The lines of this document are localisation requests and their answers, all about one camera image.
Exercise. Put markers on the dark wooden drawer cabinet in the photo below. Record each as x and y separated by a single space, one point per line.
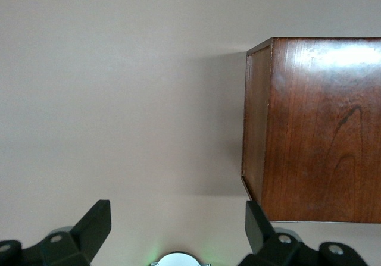
312 129

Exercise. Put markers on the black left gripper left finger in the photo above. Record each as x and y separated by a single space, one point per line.
86 233

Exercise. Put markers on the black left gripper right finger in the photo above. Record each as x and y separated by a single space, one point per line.
262 242

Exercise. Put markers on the brown table cover sheet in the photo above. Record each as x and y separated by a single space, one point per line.
119 99

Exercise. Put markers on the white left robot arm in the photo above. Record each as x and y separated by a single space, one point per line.
178 260

